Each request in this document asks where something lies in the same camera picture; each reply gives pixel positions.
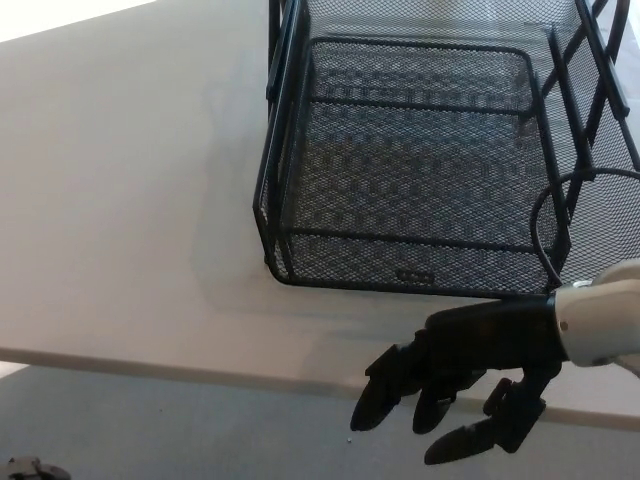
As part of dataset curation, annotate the black mesh tray with label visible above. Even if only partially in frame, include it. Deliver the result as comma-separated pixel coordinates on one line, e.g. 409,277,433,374
269,35,574,300

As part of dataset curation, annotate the black mesh sliding drawer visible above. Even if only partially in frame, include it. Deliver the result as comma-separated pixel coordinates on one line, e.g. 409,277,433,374
251,0,640,301

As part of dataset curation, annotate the black wire organizer frame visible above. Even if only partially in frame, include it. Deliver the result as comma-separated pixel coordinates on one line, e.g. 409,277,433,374
263,0,632,281

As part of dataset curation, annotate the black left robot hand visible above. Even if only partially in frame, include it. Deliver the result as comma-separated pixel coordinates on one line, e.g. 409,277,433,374
0,454,70,480

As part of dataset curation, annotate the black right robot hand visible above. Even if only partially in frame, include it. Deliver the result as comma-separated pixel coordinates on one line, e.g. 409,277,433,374
348,293,569,467

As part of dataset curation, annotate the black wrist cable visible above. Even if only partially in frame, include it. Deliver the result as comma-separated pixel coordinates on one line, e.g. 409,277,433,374
531,169,640,290

